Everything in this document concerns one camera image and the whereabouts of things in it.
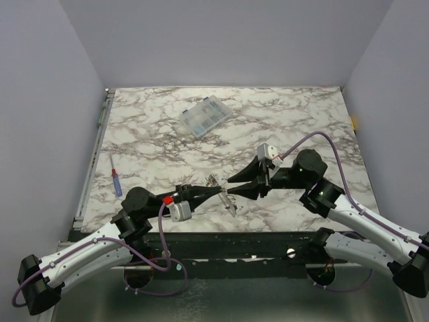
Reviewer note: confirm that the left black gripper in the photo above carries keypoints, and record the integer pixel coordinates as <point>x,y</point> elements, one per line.
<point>192,194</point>

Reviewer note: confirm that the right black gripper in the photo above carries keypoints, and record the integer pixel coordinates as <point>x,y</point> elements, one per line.
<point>265,176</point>

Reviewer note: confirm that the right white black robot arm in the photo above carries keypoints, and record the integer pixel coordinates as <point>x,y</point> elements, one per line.
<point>389,248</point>

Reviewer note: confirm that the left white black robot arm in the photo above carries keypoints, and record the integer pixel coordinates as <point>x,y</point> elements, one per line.
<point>42,280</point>

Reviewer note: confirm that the red blue screwdriver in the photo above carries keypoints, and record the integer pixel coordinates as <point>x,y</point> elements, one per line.
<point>115,178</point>

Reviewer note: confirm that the clear plastic organizer box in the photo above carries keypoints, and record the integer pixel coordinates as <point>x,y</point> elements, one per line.
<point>205,116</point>

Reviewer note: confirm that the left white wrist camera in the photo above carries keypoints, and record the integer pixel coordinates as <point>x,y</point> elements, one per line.
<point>180,211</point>

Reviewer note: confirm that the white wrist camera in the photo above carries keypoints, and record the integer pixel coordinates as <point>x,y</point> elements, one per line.
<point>269,154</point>
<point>180,211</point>

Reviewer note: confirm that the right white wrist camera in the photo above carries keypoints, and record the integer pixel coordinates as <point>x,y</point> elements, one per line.
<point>269,154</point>

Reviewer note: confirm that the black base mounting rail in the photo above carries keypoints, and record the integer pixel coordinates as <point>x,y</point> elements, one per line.
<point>237,255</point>

